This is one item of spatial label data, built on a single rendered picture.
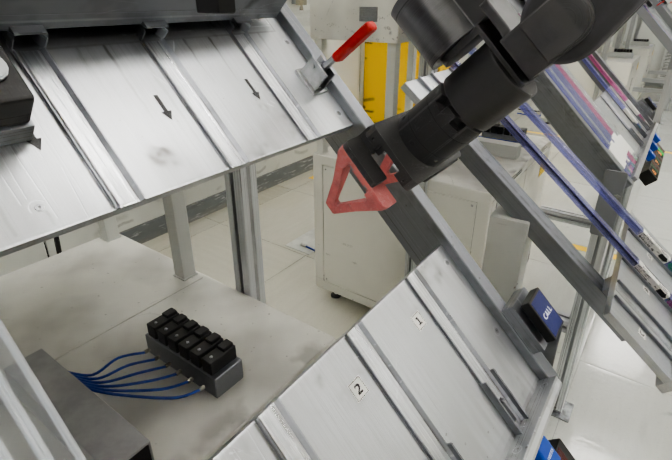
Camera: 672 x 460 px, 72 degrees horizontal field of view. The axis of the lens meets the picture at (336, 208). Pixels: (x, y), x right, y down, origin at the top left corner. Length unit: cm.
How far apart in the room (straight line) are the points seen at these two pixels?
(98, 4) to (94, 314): 60
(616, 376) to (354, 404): 150
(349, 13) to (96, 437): 124
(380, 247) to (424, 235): 106
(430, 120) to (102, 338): 65
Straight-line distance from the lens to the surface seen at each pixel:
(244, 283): 89
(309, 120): 53
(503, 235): 79
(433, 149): 42
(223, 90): 49
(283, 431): 37
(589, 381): 179
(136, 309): 91
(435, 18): 40
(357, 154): 40
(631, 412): 174
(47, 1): 43
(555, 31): 35
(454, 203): 144
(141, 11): 48
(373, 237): 163
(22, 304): 102
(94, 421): 67
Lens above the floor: 112
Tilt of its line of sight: 24 degrees down
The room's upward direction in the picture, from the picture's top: straight up
